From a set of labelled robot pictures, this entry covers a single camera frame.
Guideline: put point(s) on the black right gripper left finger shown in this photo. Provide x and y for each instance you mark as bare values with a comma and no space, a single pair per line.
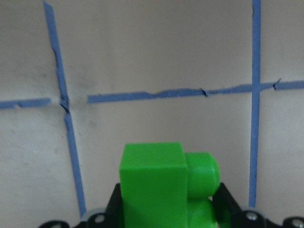
109,217

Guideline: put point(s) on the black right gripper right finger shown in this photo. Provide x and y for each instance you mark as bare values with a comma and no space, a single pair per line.
229,214

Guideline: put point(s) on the green toy block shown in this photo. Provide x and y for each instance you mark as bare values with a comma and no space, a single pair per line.
163,186

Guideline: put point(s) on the brown paper table cover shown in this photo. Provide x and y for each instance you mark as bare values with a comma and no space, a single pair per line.
79,79

